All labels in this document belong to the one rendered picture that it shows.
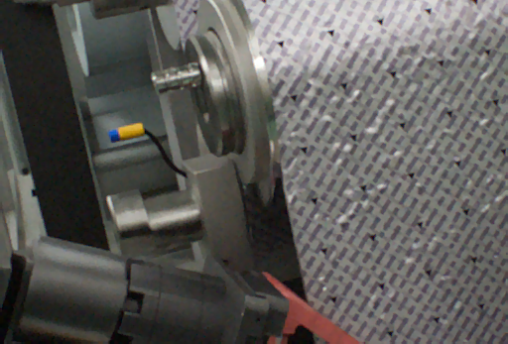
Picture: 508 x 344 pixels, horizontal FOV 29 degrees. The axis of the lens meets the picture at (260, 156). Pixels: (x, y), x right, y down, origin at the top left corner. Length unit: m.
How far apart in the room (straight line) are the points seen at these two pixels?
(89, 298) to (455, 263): 0.21
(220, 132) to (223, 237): 0.08
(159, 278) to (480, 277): 0.19
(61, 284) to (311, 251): 0.14
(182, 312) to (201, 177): 0.12
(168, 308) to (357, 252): 0.12
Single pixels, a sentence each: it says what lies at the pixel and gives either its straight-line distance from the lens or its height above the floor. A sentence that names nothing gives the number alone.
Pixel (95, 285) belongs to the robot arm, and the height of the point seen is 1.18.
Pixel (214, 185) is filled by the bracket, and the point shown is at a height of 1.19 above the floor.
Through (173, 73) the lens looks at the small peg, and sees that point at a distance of 0.57.
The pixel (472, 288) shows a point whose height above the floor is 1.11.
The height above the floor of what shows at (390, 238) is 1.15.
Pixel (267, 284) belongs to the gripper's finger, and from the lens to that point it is 0.55.
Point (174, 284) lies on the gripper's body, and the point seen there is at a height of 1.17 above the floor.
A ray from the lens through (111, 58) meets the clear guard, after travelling 1.56.
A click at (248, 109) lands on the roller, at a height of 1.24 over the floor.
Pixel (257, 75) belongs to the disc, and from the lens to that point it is 0.53.
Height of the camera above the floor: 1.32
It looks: 10 degrees down
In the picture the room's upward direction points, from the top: 12 degrees counter-clockwise
